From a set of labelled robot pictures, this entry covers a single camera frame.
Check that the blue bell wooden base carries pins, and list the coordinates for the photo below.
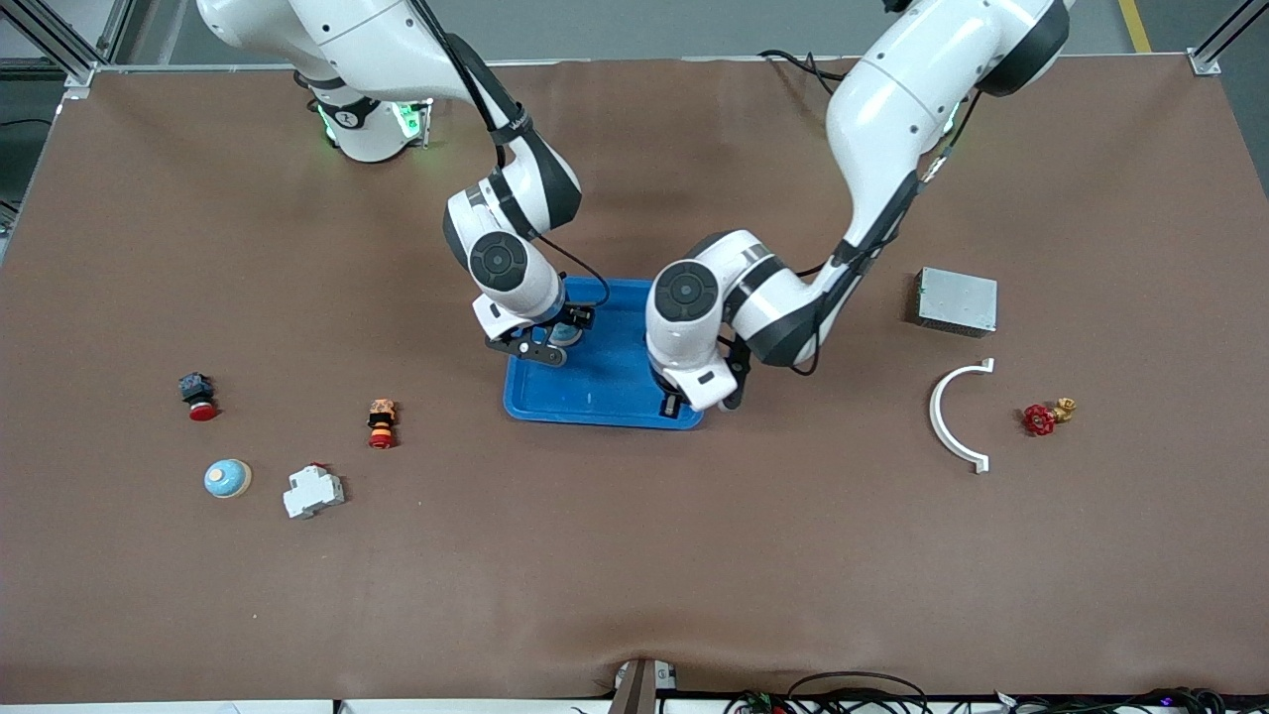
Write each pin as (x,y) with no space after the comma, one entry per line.
(566,335)

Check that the blue dome knob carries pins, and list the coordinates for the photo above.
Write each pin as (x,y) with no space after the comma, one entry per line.
(227,479)

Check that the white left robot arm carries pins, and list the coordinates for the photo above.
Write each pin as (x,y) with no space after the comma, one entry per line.
(892,99)

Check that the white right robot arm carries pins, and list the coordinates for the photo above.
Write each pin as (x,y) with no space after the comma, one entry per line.
(347,30)

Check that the blue plastic tray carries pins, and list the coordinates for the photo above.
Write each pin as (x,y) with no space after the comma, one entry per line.
(605,382)

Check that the table cover sheet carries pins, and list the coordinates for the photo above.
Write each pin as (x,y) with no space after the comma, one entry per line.
(634,555)

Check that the white circuit breaker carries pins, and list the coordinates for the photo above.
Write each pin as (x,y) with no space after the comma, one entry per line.
(313,492)

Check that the grey metal box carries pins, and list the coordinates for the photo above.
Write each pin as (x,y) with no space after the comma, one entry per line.
(956,300)

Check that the red emergency stop button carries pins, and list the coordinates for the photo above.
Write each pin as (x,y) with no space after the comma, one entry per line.
(198,395)

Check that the orange red push button switch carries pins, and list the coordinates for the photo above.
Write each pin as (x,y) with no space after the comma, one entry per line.
(382,422)

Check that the white curved plastic bracket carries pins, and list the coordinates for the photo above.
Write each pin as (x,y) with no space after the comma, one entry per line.
(937,412)

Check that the aluminium profile mount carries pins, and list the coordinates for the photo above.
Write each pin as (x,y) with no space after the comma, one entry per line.
(639,689)

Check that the aluminium frame post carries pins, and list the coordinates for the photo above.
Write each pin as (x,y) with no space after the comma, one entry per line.
(1205,61)
(79,74)

